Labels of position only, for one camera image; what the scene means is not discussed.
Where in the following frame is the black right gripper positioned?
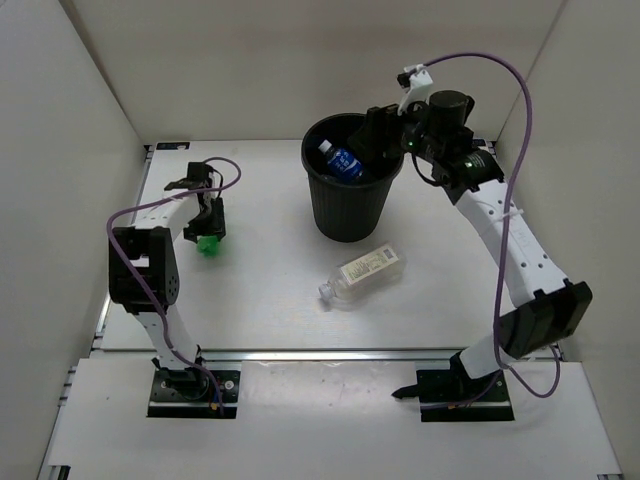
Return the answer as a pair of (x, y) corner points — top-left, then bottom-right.
(351, 94), (446, 164)

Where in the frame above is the green plastic bottle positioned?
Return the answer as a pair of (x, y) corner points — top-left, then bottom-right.
(196, 235), (220, 258)

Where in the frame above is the clear bottle blue label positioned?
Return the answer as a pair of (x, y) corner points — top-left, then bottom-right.
(318, 140), (364, 184)

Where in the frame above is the clear bottle white label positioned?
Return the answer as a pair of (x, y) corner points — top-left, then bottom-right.
(318, 243), (406, 303)

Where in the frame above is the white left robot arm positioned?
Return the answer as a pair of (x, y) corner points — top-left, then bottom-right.
(106, 157), (241, 411)

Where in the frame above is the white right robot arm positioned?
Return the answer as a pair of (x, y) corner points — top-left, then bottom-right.
(347, 90), (593, 407)

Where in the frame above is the black plastic waste bin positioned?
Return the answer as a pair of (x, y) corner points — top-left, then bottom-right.
(301, 113), (403, 243)

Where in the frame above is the blue sticker left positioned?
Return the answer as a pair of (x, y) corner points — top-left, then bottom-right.
(155, 142), (190, 151)

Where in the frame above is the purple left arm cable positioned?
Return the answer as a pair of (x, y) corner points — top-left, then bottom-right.
(107, 157), (243, 411)

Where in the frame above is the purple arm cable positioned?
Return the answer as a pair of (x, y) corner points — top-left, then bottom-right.
(107, 157), (243, 411)
(419, 51), (563, 399)

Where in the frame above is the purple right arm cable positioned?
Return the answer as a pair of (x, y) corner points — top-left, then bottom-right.
(419, 51), (563, 399)

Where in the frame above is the aluminium rail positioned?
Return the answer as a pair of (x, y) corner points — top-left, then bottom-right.
(89, 348), (553, 363)

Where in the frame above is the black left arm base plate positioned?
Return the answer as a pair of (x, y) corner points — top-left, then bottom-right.
(147, 367), (241, 420)

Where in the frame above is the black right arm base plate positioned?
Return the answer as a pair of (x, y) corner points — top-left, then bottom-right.
(416, 369), (515, 423)

